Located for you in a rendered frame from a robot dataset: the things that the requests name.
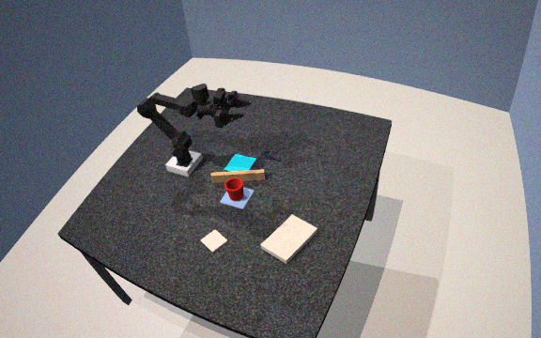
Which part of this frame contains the cream flat square tile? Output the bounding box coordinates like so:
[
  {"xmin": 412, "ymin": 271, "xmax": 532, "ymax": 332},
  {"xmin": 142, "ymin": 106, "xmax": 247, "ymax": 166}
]
[{"xmin": 201, "ymin": 229, "xmax": 228, "ymax": 253}]

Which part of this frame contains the orange wooden beam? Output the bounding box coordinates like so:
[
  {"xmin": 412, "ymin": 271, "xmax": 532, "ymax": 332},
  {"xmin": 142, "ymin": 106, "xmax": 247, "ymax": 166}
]
[{"xmin": 210, "ymin": 169, "xmax": 266, "ymax": 183}]

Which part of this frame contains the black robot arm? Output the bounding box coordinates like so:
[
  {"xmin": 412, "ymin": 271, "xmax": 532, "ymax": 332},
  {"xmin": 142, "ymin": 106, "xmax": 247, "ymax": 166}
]
[{"xmin": 137, "ymin": 84, "xmax": 227, "ymax": 167}]

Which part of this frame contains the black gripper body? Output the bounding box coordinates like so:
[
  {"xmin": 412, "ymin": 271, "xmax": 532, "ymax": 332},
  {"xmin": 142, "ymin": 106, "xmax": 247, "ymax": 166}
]
[{"xmin": 208, "ymin": 91, "xmax": 238, "ymax": 128}]

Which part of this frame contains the red cup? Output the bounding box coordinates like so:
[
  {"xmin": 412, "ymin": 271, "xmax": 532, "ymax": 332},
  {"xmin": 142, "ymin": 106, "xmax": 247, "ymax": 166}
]
[{"xmin": 225, "ymin": 177, "xmax": 243, "ymax": 202}]

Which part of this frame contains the beige flat rectangular block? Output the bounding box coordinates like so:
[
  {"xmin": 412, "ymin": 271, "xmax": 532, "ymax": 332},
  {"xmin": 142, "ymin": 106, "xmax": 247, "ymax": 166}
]
[{"xmin": 260, "ymin": 214, "xmax": 317, "ymax": 264}]

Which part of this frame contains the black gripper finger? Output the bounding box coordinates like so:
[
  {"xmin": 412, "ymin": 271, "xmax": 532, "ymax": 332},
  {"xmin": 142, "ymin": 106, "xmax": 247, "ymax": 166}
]
[
  {"xmin": 234, "ymin": 93, "xmax": 252, "ymax": 108},
  {"xmin": 223, "ymin": 109, "xmax": 244, "ymax": 125}
]

